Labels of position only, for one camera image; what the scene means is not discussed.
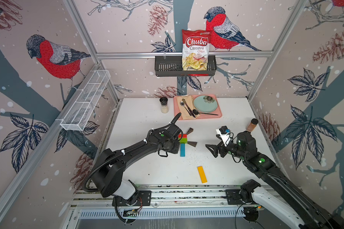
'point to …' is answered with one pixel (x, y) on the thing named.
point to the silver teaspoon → (183, 104)
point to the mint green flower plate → (205, 103)
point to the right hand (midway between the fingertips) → (212, 139)
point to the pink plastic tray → (218, 111)
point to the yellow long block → (202, 174)
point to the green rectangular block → (183, 140)
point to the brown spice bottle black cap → (252, 125)
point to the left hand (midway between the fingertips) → (178, 146)
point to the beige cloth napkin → (184, 112)
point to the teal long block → (182, 150)
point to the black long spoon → (196, 112)
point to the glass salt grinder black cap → (164, 101)
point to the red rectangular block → (184, 136)
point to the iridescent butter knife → (191, 111)
